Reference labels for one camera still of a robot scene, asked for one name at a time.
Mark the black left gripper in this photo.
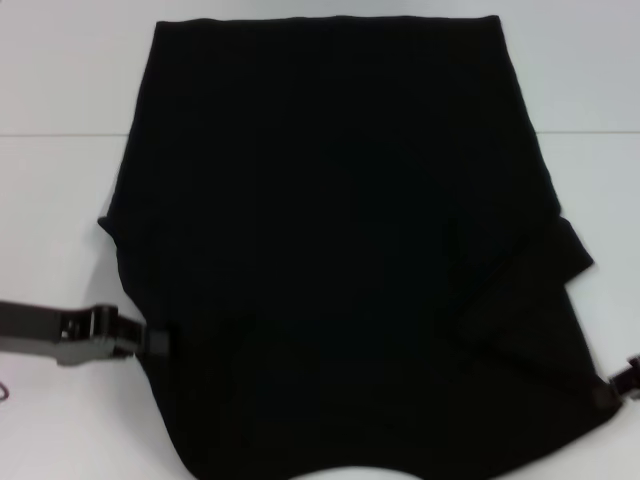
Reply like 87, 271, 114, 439
0, 299, 179, 362

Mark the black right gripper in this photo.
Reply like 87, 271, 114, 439
592, 353, 640, 406

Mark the black shirt with FREE print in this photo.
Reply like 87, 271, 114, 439
96, 14, 622, 480

